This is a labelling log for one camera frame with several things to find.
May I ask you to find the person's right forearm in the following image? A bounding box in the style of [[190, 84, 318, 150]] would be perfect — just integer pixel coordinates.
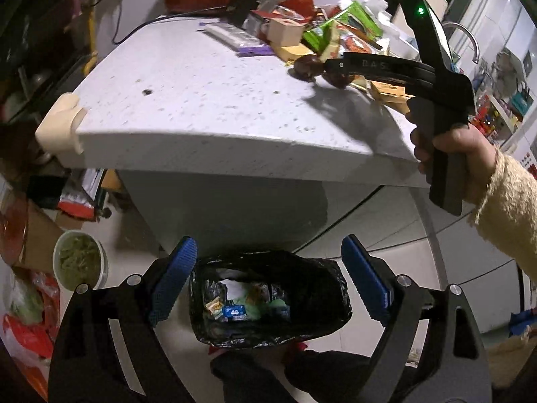
[[473, 149, 537, 288]]

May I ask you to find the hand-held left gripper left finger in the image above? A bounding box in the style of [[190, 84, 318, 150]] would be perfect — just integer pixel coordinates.
[[47, 236, 199, 403]]

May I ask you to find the brown chestnut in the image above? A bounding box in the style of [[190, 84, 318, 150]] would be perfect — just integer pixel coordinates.
[[293, 56, 327, 79]]

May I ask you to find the black power cable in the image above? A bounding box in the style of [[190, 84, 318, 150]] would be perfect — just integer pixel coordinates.
[[111, 5, 229, 45]]

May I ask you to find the yellow round lid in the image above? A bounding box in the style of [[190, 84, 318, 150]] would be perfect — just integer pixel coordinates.
[[273, 44, 315, 63]]

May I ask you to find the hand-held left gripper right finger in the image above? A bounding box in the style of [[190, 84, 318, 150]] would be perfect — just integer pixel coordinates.
[[341, 235, 492, 403]]

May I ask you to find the person's right hand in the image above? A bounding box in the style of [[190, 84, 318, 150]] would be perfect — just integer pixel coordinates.
[[410, 125, 498, 203]]

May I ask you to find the red plastic bag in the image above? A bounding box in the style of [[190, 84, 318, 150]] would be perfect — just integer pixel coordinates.
[[0, 271, 61, 389]]

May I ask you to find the cardboard box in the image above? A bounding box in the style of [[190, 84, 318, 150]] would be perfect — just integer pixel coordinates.
[[0, 199, 64, 270]]

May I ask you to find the red instant noodle cup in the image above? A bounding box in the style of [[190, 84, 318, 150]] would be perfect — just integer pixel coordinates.
[[268, 0, 316, 21]]

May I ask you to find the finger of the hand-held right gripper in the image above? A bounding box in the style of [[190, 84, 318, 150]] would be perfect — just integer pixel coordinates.
[[324, 52, 435, 93]]

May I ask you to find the metal faucet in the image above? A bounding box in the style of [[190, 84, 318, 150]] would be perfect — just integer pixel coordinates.
[[440, 21, 480, 64]]

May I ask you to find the green snack packet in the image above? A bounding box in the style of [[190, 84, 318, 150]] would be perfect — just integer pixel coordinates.
[[301, 1, 383, 56]]

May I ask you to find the purple packet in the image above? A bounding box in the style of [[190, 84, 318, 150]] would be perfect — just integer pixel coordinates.
[[236, 44, 274, 58]]

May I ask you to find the trash bin with black bag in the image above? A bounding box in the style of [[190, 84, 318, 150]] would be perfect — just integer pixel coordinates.
[[188, 250, 352, 349]]

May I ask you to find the white flat packet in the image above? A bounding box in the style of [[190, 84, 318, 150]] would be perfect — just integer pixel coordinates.
[[205, 22, 261, 49]]

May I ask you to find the beige table corner guard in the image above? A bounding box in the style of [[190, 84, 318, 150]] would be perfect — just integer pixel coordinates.
[[35, 93, 88, 154]]

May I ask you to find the beige wooden box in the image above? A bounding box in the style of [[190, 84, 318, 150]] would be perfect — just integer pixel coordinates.
[[267, 17, 305, 47]]

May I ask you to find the yellow flat packet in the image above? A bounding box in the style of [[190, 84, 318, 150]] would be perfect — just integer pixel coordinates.
[[369, 81, 416, 115]]

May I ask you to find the white shelf with bottles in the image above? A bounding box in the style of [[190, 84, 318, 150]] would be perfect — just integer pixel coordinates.
[[473, 49, 537, 145]]

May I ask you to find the white bowl with greens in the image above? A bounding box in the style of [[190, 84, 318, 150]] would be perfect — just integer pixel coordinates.
[[52, 230, 109, 291]]

